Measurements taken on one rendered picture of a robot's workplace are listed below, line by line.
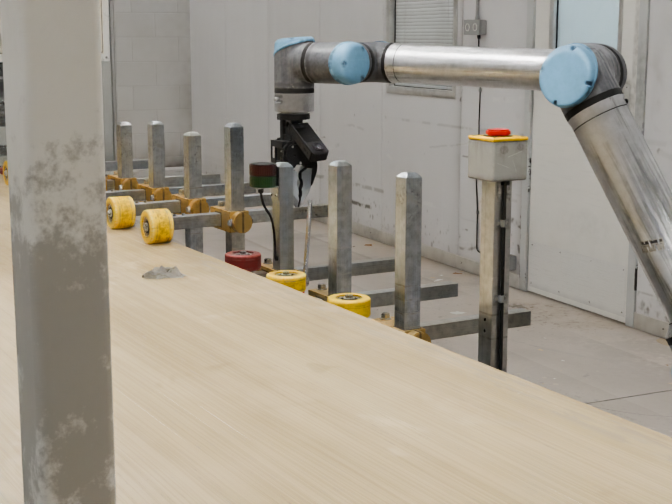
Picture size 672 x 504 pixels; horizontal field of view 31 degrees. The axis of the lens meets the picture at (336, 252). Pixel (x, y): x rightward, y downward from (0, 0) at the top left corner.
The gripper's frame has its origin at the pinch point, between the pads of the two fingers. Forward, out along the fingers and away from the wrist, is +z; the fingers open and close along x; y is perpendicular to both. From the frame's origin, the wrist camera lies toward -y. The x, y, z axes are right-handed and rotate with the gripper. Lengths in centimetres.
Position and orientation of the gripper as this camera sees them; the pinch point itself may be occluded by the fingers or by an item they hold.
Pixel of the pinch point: (299, 202)
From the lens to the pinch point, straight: 271.5
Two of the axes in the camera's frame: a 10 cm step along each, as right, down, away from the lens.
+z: 0.0, 9.8, 1.8
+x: -8.7, 0.9, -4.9
